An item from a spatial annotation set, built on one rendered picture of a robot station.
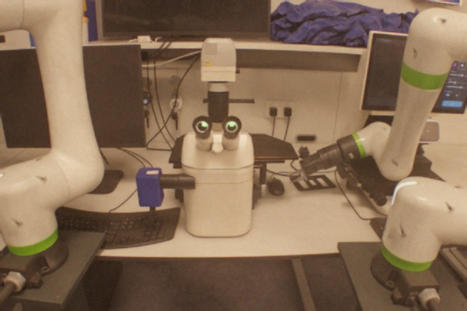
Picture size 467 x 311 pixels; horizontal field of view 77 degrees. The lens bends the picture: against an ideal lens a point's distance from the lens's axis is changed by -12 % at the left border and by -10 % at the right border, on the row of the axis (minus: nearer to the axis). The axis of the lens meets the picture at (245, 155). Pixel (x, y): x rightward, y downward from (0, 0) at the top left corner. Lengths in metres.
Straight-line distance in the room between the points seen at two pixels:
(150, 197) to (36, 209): 0.29
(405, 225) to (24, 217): 0.81
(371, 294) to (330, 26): 1.05
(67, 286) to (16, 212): 0.20
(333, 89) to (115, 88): 1.04
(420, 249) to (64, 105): 0.84
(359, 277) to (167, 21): 1.18
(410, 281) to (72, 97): 0.85
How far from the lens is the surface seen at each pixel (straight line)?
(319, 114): 1.70
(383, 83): 1.20
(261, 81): 1.60
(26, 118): 1.30
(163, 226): 1.01
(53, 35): 0.79
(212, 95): 1.02
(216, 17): 1.43
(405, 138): 0.97
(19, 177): 0.79
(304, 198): 1.20
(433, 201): 0.71
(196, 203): 0.91
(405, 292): 0.78
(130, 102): 1.13
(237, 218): 0.94
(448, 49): 0.83
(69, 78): 0.80
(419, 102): 0.90
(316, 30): 1.41
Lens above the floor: 1.35
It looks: 23 degrees down
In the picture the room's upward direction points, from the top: 2 degrees clockwise
